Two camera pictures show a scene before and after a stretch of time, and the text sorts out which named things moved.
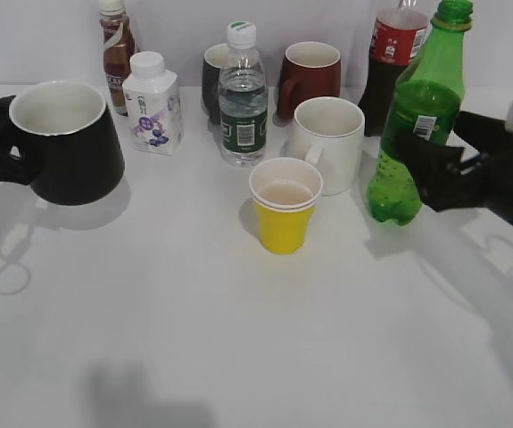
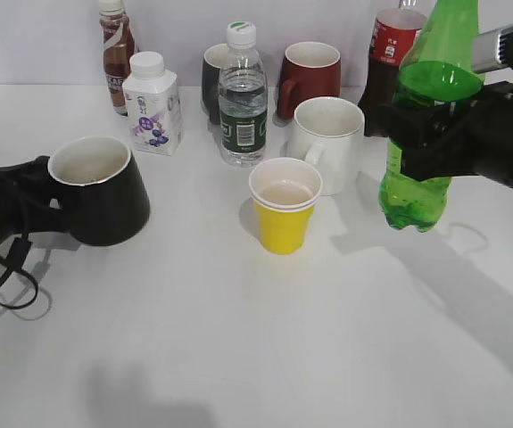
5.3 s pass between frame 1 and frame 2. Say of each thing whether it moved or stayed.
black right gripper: moved
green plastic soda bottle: moved
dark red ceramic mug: stayed
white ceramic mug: stayed
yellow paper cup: stayed
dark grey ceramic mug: stayed
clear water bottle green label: stayed
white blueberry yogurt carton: stayed
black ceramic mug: moved
